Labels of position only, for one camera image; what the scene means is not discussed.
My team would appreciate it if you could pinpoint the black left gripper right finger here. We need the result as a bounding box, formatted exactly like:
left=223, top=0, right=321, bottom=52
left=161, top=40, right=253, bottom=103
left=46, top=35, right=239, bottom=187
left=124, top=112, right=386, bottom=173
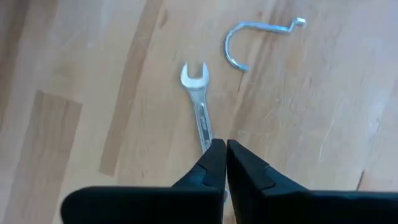
left=226, top=139, right=398, bottom=224

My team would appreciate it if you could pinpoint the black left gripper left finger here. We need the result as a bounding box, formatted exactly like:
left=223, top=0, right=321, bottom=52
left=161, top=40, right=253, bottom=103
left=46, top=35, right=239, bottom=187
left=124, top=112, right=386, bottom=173
left=60, top=138, right=228, bottom=224

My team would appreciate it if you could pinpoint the silver open-end wrench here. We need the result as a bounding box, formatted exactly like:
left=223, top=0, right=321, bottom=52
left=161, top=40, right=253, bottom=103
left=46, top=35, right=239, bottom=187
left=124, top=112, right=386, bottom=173
left=180, top=62, right=230, bottom=203

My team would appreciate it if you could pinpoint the silver metal peg hook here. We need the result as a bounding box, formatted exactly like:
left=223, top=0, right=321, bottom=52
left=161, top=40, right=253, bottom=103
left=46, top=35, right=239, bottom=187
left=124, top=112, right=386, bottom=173
left=223, top=17, right=307, bottom=73

